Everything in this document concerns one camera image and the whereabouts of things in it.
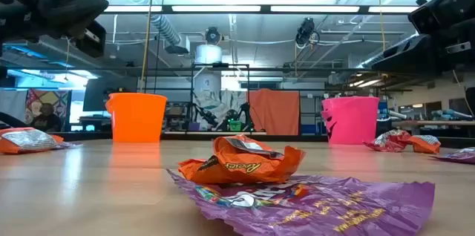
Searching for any white patterned cloth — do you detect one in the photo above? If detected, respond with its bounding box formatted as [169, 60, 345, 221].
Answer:
[193, 89, 249, 131]

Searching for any black monitor screen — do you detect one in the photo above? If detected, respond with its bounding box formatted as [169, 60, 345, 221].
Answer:
[82, 76, 139, 113]

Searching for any black ceiling spotlight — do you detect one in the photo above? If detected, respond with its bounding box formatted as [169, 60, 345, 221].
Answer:
[295, 16, 321, 47]
[204, 26, 223, 45]

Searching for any white cloth sheet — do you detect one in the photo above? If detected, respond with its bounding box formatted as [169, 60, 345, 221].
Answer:
[0, 89, 27, 122]

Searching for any person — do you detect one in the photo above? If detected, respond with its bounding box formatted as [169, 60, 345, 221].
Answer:
[29, 102, 63, 133]

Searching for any large purple Skittles wrapper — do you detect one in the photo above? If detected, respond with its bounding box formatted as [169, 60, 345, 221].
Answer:
[166, 168, 436, 236]

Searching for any orange cloth sheet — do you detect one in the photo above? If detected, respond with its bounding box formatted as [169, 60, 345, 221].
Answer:
[247, 88, 301, 137]

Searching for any pink halloween bucket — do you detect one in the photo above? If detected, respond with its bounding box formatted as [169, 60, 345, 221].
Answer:
[320, 96, 381, 145]

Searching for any orange halloween bucket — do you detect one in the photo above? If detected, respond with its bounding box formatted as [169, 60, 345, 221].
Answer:
[105, 92, 168, 144]

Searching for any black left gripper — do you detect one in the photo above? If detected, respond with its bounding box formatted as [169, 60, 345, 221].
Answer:
[0, 0, 107, 59]

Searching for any colourful patterned quilt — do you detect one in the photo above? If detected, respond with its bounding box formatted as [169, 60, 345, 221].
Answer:
[24, 88, 72, 125]

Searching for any blue storage box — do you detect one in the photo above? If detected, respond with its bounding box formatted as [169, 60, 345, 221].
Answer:
[300, 123, 322, 136]

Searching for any yellow hanging cord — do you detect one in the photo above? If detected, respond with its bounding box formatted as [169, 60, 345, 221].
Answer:
[139, 0, 156, 92]
[376, 0, 387, 53]

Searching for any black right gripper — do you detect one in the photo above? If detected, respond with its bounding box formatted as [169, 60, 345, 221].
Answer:
[372, 31, 475, 77]

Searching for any red Skittles wrapper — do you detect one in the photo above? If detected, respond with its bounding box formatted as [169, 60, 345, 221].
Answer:
[362, 128, 413, 153]

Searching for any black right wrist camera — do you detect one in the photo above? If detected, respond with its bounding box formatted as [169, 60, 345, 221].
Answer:
[407, 0, 475, 36]

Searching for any black aluminium table frame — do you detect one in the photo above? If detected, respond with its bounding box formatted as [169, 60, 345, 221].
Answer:
[47, 131, 475, 148]

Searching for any wooden workbench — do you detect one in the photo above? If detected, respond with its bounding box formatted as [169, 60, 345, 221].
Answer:
[391, 119, 475, 128]

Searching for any silver ventilation duct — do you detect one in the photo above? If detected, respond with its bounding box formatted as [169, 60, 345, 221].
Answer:
[149, 13, 183, 47]

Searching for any white cylinder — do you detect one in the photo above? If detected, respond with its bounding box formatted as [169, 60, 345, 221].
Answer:
[194, 44, 223, 65]

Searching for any orange silver Reese's pack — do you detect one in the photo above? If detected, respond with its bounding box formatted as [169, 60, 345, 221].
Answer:
[0, 127, 66, 155]
[407, 134, 442, 154]

